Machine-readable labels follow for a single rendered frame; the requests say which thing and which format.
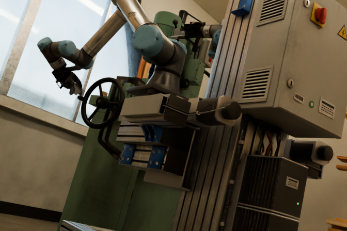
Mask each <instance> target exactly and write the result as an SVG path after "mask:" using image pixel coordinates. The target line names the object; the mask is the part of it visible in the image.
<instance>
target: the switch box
mask: <svg viewBox="0 0 347 231"><path fill-rule="evenodd" d="M210 44H211V41H210V40H203V41H202V45H201V48H200V52H199V57H198V59H200V60H201V61H202V62H203V63H204V64H205V65H206V66H205V68H211V67H212V63H213V59H212V61H211V62H209V58H210V57H209V56H208V52H209V48H210ZM208 62H209V63H210V64H208Z"/></svg>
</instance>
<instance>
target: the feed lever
mask: <svg viewBox="0 0 347 231"><path fill-rule="evenodd" d="M172 23H173V24H174V25H175V29H176V28H177V24H178V20H177V19H174V20H173V21H172ZM181 77H182V78H181V79H180V88H184V90H187V87H188V86H189V80H188V79H187V78H184V76H183V71H182V74H181Z"/></svg>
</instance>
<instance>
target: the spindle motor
mask: <svg viewBox="0 0 347 231"><path fill-rule="evenodd" d="M174 19H177V20H178V24H177V28H178V29H179V30H180V28H181V25H182V20H181V18H180V17H179V16H178V15H176V14H174V13H172V12H169V11H159V12H157V13H156V14H155V17H154V21H153V22H154V23H156V24H157V25H158V26H159V28H160V29H161V31H162V33H163V34H164V35H165V36H166V37H167V38H168V39H170V38H169V37H171V36H174V32H175V25H174V24H173V23H172V21H173V20H174ZM143 60H144V61H146V62H148V63H150V64H151V61H150V60H149V59H147V58H146V57H145V56H143Z"/></svg>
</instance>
